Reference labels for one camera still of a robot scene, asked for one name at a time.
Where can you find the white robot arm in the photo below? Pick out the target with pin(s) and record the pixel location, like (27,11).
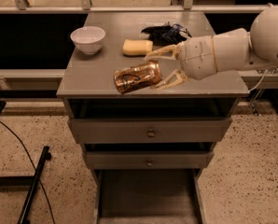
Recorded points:
(236,50)

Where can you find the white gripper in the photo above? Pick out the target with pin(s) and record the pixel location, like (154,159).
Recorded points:
(196,58)

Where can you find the black stand leg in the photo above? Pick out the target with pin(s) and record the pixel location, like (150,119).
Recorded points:
(45,156)

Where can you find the white bowl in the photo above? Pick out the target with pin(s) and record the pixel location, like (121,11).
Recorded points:
(88,39)

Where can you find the grey top drawer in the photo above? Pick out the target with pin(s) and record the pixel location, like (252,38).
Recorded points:
(139,131)

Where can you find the blue crumpled chip bag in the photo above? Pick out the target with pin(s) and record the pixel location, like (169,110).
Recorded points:
(169,33)

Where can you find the grey open bottom drawer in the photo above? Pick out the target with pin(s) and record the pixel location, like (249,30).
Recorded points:
(148,197)

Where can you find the grey wooden drawer cabinet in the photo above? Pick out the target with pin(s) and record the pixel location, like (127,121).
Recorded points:
(88,89)

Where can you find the grey middle drawer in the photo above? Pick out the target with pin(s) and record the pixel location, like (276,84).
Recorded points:
(114,160)

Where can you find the metal railing frame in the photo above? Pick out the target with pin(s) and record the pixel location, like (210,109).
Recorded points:
(36,8)

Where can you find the yellow sponge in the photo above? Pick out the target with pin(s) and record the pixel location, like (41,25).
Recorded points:
(137,47)

